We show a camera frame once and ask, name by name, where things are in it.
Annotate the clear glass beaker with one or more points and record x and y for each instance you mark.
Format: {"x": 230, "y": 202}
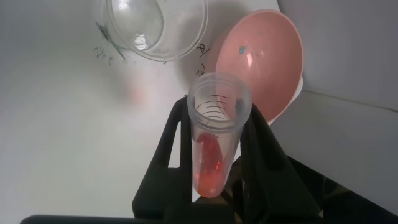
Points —
{"x": 174, "y": 31}

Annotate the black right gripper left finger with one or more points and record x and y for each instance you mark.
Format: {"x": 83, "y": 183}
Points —
{"x": 164, "y": 189}

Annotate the pink bowl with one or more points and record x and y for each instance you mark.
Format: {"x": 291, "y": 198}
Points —
{"x": 267, "y": 62}

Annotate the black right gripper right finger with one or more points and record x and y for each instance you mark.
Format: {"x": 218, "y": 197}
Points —
{"x": 267, "y": 174}

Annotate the test tube with red pigment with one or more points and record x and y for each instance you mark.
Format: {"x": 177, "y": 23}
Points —
{"x": 211, "y": 155}

